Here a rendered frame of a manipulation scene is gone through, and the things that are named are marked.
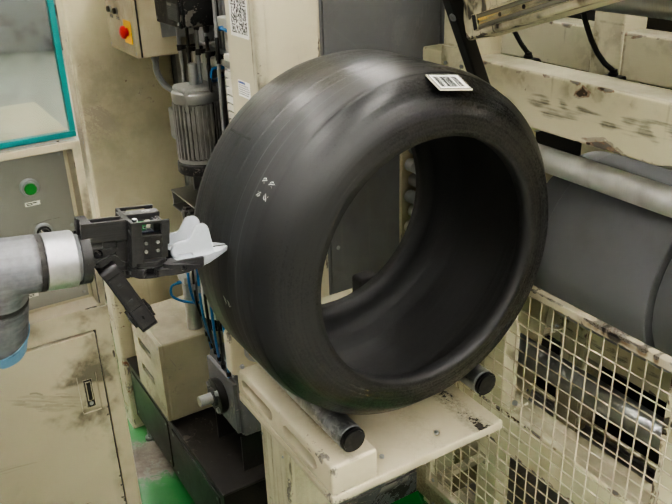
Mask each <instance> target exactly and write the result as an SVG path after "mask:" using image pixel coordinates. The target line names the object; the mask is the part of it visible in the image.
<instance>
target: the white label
mask: <svg viewBox="0 0 672 504"><path fill-rule="evenodd" d="M425 76H426V77H427V78H428V79H429V80H430V81H431V82H432V83H433V84H434V85H435V86H436V87H437V88H438V89H439V90H440V91H469V90H473V89H472V88H471V87H470V86H469V85H468V84H467V83H466V82H465V81H464V80H463V79H462V78H461V77H460V76H459V75H458V74H426V75H425Z"/></svg>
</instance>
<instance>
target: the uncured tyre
mask: <svg viewBox="0 0 672 504"><path fill-rule="evenodd" d="M426 74H458V75H459V76H460V77H461V78H462V79H463V80H464V81H465V82H466V83H467V84H468V85H469V86H470V87H471V88H472V89H473V90H469V91H440V90H439V89H438V88H437V87H436V86H435V85H434V84H433V83H432V82H431V81H430V80H429V79H428V78H427V77H426V76H425V75H426ZM231 128H232V129H234V130H236V131H238V132H240V133H242V134H244V135H246V136H248V137H250V138H251V140H250V141H249V140H248V139H246V138H244V137H242V136H240V135H238V134H236V133H234V132H232V131H230V129H231ZM410 148H411V151H412V154H413V158H414V163H415V171H416V192H415V200H414V206H413V210H412V214H411V217H410V221H409V223H408V226H407V229H406V231H405V233H404V236H403V238H402V240H401V242H400V243H399V245H398V247H397V249H396V250H395V252H394V253H393V255H392V256H391V257H390V259H389V260H388V261H387V263H386V264H385V265H384V266H383V267H382V269H381V270H380V271H379V272H378V273H377V274H376V275H375V276H374V277H373V278H371V279H370V280H369V281H368V282H367V283H365V284H364V285H363V286H361V287H360V288H359V289H357V290H355V291H354V292H352V293H350V294H348V295H347V296H344V297H342V298H340V299H338V300H335V301H332V302H329V303H325V304H321V285H322V276H323V270H324V265H325V260H326V256H327V253H328V250H329V246H330V244H331V241H332V238H333V236H334V233H335V231H336V229H337V227H338V225H339V223H340V221H341V219H342V217H343V215H344V213H345V212H346V210H347V208H348V207H349V205H350V204H351V202H352V201H353V199H354V198H355V196H356V195H357V194H358V192H359V191H360V190H361V189H362V187H363V186H364V185H365V184H366V183H367V182H368V181H369V179H370V178H371V177H372V176H373V175H374V174H375V173H376V172H378V171H379V170H380V169H381V168H382V167H383V166H384V165H386V164H387V163H388V162H389V161H391V160H392V159H393V158H395V157H396V156H398V155H399V154H401V153H403V152H404V151H406V150H408V149H410ZM265 172H266V173H267V174H269V175H271V176H273V177H274V178H276V179H278V180H279V181H278V183H277V185H276V187H275V188H274V191H273V193H272V195H271V197H270V199H269V201H268V204H267V206H265V205H263V204H261V203H260V202H258V201H256V200H254V199H253V197H254V195H255V193H256V190H257V188H258V186H259V184H260V182H261V180H262V178H263V176H264V174H265ZM194 216H196V217H197V218H198V219H199V222H200V223H204V224H206V225H207V226H208V229H209V232H210V236H211V240H212V242H217V243H224V244H226V245H227V246H228V247H227V251H226V252H224V253H223V254H221V255H220V256H219V257H217V258H216V259H214V260H213V261H211V262H210V263H208V264H206V265H204V266H203V267H201V268H198V269H197V270H198V274H199V277H200V281H201V284H202V287H203V290H204V293H205V296H206V298H207V300H208V303H209V305H210V307H211V308H212V310H213V312H214V314H215V315H216V317H217V319H218V320H219V321H220V323H221V324H222V325H223V327H224V328H225V329H226V330H227V331H228V333H229V334H230V335H231V336H232V337H233V338H234V339H235V340H236V341H237V342H238V343H239V344H240V345H241V346H242V347H243V348H244V349H245V350H246V351H247V352H248V353H249V354H250V355H251V356H252V357H253V358H254V359H255V360H256V361H257V362H258V363H259V364H260V365H261V366H262V367H263V368H264V369H265V370H266V371H267V372H268V373H269V374H270V375H271V376H272V377H273V378H274V379H275V380H276V381H277V382H278V383H279V384H280V385H281V386H283V387H284V388H285V389H286V390H288V391H289V392H291V393H292V394H294V395H295V396H297V397H299V398H301V399H303V400H305V401H307V402H309V403H312V404H314V405H317V406H319V407H322V408H324V409H327V410H330V411H334V412H338V413H343V414H351V415H371V414H380V413H385V412H390V411H394V410H398V409H401V408H404V407H407V406H409V405H412V404H414V403H417V402H419V401H422V400H424V399H426V398H429V397H431V396H433V395H435V394H437V393H439V392H441V391H443V390H445V389H446V388H448V387H450V386H451V385H453V384H454V383H456V382H457V381H459V380H460V379H461V378H463V377H464V376H465V375H467V374H468V373H469V372H470V371H472V370H473V369H474V368H475V367H476V366H477V365H478V364H479V363H480V362H482V361H483V360H484V359H485V358H486V357H487V356H488V354H489V353H490V352H491V351H492V350H493V349H494V348H495V347H496V345H497V344H498V343H499V342H500V341H501V339H502V338H503V337H504V335H505V334H506V333H507V331H508V330H509V328H510V327H511V326H512V324H513V322H514V321H515V319H516V318H517V316H518V314H519V313H520V311H521V309H522V307H523V305H524V304H525V302H526V300H527V298H528V295H529V293H530V291H531V289H532V286H533V284H534V281H535V279H536V276H537V273H538V270H539V267H540V264H541V260H542V257H543V252H544V248H545V243H546V237H547V229H548V193H547V184H546V176H545V169H544V164H543V159H542V155H541V152H540V149H539V146H538V143H537V140H536V138H535V136H534V134H533V131H532V129H531V128H530V126H529V124H528V122H527V121H526V119H525V118H524V116H523V115H522V114H521V112H520V111H519V110H518V109H517V107H516V106H515V105H514V104H513V103H512V102H511V101H510V100H509V99H508V98H507V97H505V96H504V95H503V94H502V93H500V92H499V91H498V90H497V89H495V88H494V87H493V86H491V85H490V84H489V83H487V82H486V81H484V80H483V79H481V78H479V77H477V76H475V75H473V74H471V73H469V72H466V71H464V70H461V69H457V68H453V67H449V66H445V65H441V64H437V63H433V62H429V61H425V60H421V59H417V58H413V57H409V56H405V55H401V54H397V53H393V52H389V51H384V50H376V49H352V50H345V51H339V52H335V53H331V54H327V55H323V56H320V57H316V58H313V59H310V60H308V61H305V62H303V63H300V64H298V65H296V66H294V67H292V68H290V69H289V70H287V71H285V72H283V73H282V74H280V75H279V76H277V77H276V78H274V79H273V80H271V81H270V82H269V83H267V84H266V85H265V86H264V87H262V88H261V89H260V90H259V91H258V92H257V93H256V94H254V95H253V96H252V97H251V98H250V99H249V100H248V101H247V102H246V103H245V105H244V106H243V107H242V108H241V109H240V110H239V111H238V113H237V114H236V115H235V116H234V118H233V119H232V120H231V122H230V123H229V124H228V126H227V127H226V129H225V130H224V132H223V133H222V135H221V137H220V138H219V140H218V142H217V144H216V146H215V147H214V149H213V151H212V153H211V156H210V158H209V160H208V162H207V165H206V167H205V170H204V173H203V176H202V179H201V182H200V186H199V189H198V194H197V198H196V204H195V210H194ZM222 292H223V293H224V294H225V295H226V296H227V297H229V298H230V303H231V307H232V311H233V313H232V312H231V311H230V310H229V309H228V308H227V307H226V306H225V305H224V301H223V297H222Z"/></svg>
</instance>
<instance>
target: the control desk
mask: <svg viewBox="0 0 672 504"><path fill-rule="evenodd" d="M75 216H85V217H86V218H87V219H93V216H92V210H91V204H90V198H89V193H88V187H87V181H86V175H85V170H84V164H83V158H82V152H81V146H80V141H79V140H78V139H77V138H76V137H75V136H73V137H67V138H61V139H55V140H50V141H44V142H38V143H32V144H27V145H21V146H15V147H9V148H4V149H0V238H2V237H11V236H19V235H28V234H37V233H45V232H54V231H63V230H70V231H71V232H72V231H75V228H74V217H75ZM106 301H107V297H106V291H105V285H104V280H103V279H102V278H101V276H100V275H99V274H98V272H97V271H96V269H95V268H94V279H93V282H92V283H88V284H79V285H78V286H77V287H73V288H67V289H60V290H53V291H46V292H40V293H33V294H29V323H30V334H29V338H28V343H27V350H26V353H25V355H24V356H23V358H22V359H21V360H20V361H19V362H18V363H16V364H15V365H13V366H11V367H9V368H6V369H0V504H142V501H141V495H140V490H139V484H138V478H137V472H136V467H135V461H134V455H133V449H132V443H131V438H130V432H129V426H128V420H127V414H126V409H125V403H124V397H123V391H122V386H121V380H120V374H119V368H118V362H117V357H116V351H115V345H114V339H113V333H112V328H111V322H110V316H109V310H108V305H107V303H106Z"/></svg>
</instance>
